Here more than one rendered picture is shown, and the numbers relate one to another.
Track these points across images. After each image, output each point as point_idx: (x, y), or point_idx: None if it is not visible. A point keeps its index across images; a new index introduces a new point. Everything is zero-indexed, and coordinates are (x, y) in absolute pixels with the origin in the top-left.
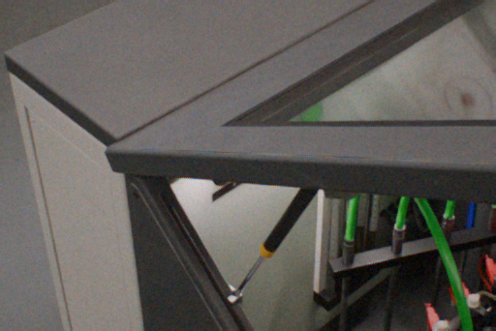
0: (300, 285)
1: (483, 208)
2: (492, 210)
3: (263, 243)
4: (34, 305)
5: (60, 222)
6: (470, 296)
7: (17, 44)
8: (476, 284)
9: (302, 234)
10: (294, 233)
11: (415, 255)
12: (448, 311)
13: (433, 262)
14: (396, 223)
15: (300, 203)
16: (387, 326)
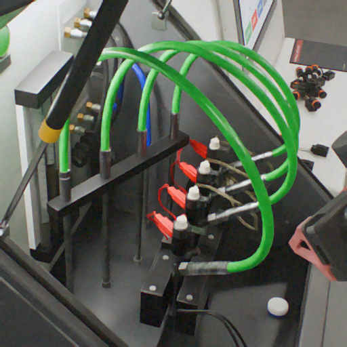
0: (18, 243)
1: (152, 129)
2: (173, 116)
3: (46, 120)
4: None
5: None
6: (190, 190)
7: None
8: (156, 204)
9: (12, 185)
10: (5, 184)
11: (123, 175)
12: (141, 235)
13: (112, 201)
14: (102, 145)
15: (111, 17)
16: (106, 259)
